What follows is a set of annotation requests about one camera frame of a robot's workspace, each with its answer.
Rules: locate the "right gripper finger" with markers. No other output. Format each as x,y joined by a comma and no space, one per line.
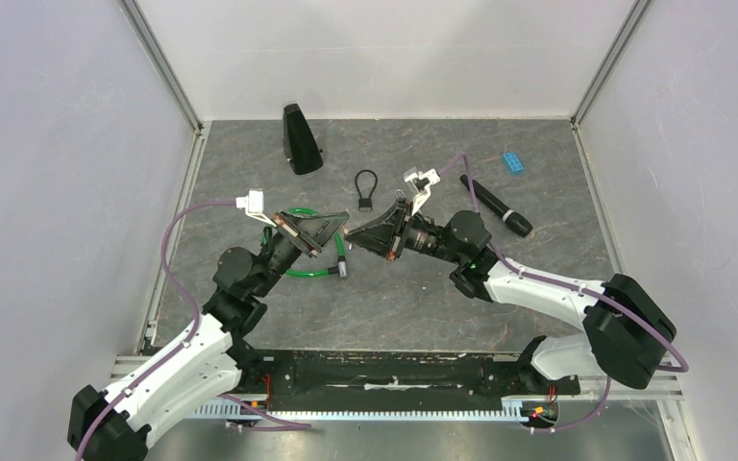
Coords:
375,241
385,225

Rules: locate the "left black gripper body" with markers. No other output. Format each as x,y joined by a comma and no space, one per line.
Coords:
289,230

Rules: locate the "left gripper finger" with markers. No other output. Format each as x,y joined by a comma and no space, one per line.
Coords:
323,237
312,224

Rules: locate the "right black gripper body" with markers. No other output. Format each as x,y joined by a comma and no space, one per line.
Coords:
399,241

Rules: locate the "green cable lock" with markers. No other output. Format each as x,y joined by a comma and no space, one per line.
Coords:
308,272

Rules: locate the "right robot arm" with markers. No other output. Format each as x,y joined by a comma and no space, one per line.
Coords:
623,333

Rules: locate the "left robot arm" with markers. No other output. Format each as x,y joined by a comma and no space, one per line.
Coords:
208,359

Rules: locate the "black metronome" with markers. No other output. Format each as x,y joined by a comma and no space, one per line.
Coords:
299,144

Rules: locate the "black microphone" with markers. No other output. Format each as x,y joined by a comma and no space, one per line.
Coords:
513,220

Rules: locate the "blue toy brick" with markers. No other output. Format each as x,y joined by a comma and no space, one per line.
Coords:
513,163

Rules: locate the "black cable padlock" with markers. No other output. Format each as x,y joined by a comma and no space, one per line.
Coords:
365,200

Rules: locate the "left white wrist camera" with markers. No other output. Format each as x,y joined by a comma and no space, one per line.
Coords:
253,206

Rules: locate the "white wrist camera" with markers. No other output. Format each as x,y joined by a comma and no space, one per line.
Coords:
253,206
420,183

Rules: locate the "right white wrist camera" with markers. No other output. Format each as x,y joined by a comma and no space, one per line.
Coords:
420,183

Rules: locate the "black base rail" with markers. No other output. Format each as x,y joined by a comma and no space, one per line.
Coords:
341,381

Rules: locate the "white cable duct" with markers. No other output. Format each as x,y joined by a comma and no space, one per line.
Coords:
510,411

